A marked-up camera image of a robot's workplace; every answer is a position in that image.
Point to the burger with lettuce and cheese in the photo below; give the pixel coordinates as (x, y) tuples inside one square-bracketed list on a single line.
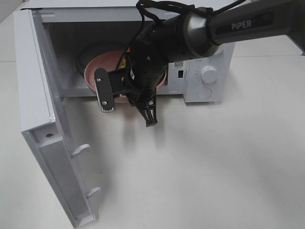
[(124, 62)]

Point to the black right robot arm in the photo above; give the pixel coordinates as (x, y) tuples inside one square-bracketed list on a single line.
[(180, 32)]

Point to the glass microwave turntable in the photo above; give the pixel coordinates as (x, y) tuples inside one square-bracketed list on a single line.
[(89, 52)]

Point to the white microwave door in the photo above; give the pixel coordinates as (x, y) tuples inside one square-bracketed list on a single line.
[(44, 123)]

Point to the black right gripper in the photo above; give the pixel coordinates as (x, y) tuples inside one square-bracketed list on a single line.
[(142, 76)]

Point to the white microwave knob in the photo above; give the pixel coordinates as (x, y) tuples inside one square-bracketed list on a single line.
[(209, 74)]

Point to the white microwave oven body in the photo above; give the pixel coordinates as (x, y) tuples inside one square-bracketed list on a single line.
[(56, 39)]

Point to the round white door button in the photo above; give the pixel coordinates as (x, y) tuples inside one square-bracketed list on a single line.
[(204, 93)]

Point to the pink round plate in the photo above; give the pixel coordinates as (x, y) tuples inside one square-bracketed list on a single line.
[(108, 61)]

